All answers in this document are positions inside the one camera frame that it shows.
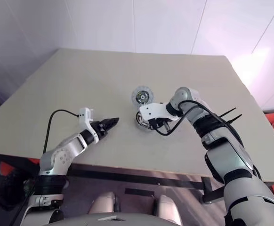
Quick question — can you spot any black rounded bag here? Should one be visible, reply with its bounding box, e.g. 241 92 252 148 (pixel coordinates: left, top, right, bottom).
0 171 27 210

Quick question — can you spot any small orange object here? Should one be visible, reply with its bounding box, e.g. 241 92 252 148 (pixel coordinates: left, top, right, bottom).
0 161 14 177

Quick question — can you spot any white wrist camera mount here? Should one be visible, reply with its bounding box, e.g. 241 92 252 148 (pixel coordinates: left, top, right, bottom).
139 103 175 122
78 107 99 143

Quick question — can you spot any black table frame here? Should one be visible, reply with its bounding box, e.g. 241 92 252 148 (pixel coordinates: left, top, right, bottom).
67 163 225 204

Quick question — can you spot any pale rounded left robot foot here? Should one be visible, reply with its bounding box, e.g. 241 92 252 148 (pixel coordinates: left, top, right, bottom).
89 192 116 215

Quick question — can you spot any motor stator with copper windings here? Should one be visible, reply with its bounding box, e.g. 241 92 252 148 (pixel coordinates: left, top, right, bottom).
135 111 154 133

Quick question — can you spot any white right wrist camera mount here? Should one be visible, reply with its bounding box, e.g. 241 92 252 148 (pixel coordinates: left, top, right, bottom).
139 103 175 122

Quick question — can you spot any black zip tie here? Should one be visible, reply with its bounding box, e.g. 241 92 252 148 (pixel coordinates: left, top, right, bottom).
226 114 243 123
219 107 237 118

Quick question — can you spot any pale rounded robot foot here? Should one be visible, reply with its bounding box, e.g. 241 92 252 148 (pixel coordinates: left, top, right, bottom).
89 192 116 215
154 194 182 226

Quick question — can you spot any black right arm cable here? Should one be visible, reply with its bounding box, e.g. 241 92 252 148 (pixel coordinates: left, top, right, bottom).
154 100 262 182

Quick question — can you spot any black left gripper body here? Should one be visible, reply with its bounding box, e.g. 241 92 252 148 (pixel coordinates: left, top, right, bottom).
91 119 108 140

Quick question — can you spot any black tape strip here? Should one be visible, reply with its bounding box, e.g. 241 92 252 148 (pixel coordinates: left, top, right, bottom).
124 188 155 197

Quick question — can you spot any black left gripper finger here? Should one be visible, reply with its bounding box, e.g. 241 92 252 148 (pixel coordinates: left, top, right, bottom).
104 121 119 135
101 117 120 127

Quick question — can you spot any grey robot torso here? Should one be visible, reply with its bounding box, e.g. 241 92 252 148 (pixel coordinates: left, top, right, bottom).
56 212 175 226

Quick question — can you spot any silver finned motor disc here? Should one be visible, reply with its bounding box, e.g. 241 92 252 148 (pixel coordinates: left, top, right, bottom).
131 86 154 109

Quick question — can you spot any pale rounded right robot foot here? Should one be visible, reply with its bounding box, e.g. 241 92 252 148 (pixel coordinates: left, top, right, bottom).
154 194 182 226

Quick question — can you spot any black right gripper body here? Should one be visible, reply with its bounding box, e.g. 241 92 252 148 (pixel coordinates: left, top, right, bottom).
150 117 173 131

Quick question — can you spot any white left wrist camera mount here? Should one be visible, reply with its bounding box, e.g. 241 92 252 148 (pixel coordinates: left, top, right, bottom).
78 107 99 143

